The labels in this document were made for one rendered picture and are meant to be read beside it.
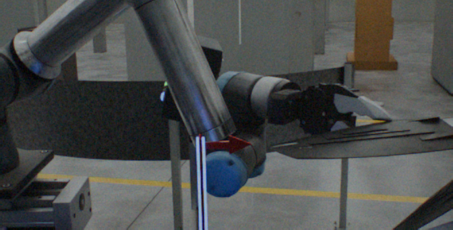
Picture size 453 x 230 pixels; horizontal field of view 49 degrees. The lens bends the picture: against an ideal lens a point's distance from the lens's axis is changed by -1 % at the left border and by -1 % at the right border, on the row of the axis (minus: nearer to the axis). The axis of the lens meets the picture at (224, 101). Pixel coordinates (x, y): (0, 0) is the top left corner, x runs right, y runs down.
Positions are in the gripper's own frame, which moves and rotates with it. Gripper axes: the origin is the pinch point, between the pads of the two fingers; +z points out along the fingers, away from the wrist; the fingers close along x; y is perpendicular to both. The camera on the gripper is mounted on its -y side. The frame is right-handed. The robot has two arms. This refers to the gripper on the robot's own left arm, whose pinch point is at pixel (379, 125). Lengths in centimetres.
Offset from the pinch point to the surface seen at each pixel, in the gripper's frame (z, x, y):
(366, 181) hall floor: -157, 93, 246
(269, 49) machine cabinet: -430, 17, 416
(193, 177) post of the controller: -52, 23, 8
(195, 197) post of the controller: -52, 29, 9
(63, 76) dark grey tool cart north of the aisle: -634, 74, 221
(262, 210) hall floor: -173, 102, 159
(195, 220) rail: -47, 32, 5
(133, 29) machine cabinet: -581, 3, 299
